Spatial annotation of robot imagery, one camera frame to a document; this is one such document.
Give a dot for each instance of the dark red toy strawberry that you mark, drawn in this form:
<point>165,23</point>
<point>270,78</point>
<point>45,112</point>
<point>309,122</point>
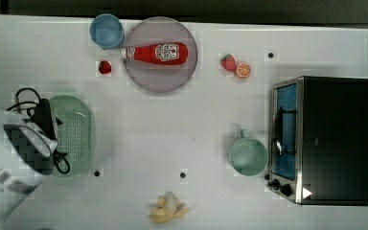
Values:
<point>104,67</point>

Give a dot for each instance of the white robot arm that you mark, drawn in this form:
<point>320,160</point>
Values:
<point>27,144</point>

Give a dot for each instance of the blue plastic cup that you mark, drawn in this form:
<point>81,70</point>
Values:
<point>107,31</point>

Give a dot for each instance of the pink toy strawberry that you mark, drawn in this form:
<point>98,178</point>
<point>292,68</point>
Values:
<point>228,62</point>

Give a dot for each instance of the black toaster oven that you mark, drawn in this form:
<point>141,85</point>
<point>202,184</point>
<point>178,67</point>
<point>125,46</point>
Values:
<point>318,141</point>

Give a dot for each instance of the peeled toy banana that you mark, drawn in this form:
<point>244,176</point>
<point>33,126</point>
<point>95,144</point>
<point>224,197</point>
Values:
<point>168,208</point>

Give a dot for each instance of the toy orange half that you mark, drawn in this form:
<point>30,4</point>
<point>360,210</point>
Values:
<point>243,70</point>

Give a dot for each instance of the mint green mug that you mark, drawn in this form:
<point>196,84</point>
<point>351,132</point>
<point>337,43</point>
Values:
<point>248,156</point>

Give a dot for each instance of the grey round plate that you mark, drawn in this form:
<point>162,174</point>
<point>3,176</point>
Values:
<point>160,78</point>

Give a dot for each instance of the mint green plastic strainer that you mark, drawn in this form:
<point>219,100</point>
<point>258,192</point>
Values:
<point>75,136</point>

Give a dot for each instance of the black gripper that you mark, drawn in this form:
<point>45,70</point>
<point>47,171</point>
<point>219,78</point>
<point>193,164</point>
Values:
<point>43,118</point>

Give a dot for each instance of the red ketchup bottle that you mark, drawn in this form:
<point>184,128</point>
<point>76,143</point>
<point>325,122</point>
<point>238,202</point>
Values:
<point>171,53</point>

